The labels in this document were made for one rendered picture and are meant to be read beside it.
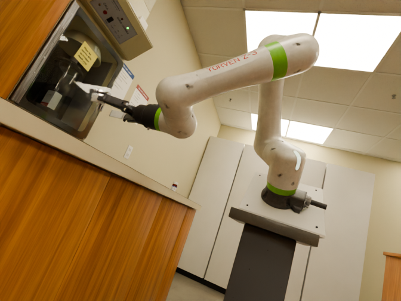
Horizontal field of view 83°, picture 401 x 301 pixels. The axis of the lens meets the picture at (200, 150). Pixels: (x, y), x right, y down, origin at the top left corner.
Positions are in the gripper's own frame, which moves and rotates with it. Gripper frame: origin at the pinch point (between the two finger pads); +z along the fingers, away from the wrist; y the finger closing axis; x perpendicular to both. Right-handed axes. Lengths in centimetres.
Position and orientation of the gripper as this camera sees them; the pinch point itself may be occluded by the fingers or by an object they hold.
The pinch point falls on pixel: (105, 106)
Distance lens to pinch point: 100.9
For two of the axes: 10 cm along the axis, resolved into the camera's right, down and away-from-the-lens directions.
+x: -3.2, 9.1, -2.6
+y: -2.3, -3.4, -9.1
